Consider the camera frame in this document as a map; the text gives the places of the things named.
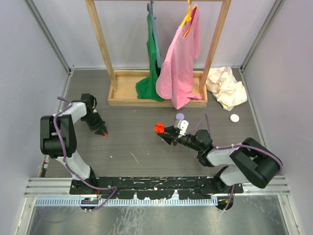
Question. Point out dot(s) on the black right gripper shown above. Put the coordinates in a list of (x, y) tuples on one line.
[(172, 133)]

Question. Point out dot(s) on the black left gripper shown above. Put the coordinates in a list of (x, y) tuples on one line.
[(100, 123)]

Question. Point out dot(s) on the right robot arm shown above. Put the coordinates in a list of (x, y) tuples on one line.
[(247, 162)]

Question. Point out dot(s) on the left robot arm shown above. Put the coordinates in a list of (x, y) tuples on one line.
[(58, 139)]

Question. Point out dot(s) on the wooden clothes rack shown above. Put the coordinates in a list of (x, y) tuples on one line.
[(122, 90)]

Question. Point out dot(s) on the green shirt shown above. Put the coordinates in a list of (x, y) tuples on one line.
[(146, 88)]

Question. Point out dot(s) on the pink t-shirt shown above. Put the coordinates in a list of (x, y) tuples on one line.
[(175, 81)]

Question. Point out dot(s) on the cream crumpled cloth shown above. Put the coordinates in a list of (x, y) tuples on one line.
[(225, 88)]

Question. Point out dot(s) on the yellow clothes hanger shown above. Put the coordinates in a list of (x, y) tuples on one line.
[(188, 19)]

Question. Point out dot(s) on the grey clothes hanger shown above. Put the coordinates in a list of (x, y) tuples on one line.
[(154, 31)]

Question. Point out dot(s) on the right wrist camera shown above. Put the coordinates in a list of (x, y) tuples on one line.
[(181, 126)]

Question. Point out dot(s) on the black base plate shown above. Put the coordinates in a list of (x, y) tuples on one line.
[(187, 187)]

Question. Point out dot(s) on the slotted cable duct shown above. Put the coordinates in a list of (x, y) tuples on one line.
[(93, 202)]

